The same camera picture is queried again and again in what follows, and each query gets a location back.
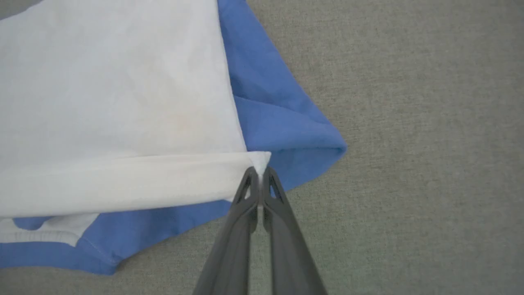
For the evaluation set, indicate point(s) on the white and blue shirt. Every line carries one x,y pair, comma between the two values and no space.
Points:
123,102

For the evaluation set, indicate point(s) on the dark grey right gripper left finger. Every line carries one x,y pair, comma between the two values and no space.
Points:
233,246

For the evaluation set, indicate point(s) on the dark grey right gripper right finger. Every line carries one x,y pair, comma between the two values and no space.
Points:
288,254

